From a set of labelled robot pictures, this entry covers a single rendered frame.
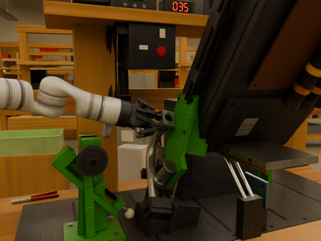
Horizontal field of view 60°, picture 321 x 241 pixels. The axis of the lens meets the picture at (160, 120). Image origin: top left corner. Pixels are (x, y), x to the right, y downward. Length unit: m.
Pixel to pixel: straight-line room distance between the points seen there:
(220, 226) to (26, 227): 0.55
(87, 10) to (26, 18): 10.31
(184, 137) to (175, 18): 0.44
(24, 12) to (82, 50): 10.27
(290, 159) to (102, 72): 0.68
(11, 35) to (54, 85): 10.56
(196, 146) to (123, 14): 0.48
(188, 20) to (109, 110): 0.46
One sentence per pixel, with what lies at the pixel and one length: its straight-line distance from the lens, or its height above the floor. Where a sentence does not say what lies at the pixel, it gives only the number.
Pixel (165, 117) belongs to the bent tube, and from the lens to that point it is 0.80.
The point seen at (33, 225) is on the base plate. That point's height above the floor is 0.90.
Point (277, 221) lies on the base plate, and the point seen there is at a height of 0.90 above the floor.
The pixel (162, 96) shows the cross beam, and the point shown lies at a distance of 1.20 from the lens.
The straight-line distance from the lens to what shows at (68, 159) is 0.71.
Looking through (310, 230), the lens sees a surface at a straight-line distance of 0.93.
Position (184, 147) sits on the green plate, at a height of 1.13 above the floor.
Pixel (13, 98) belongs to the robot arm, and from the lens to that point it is 0.68.
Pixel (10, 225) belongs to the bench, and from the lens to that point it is 1.00.
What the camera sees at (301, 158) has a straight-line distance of 0.74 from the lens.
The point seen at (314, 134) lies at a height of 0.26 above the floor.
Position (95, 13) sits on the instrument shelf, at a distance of 0.94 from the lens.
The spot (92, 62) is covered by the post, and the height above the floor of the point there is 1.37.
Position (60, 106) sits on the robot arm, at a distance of 0.74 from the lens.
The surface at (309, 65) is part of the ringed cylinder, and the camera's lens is 0.72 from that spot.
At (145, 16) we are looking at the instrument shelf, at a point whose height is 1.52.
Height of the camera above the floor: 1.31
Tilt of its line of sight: 8 degrees down
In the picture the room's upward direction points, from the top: straight up
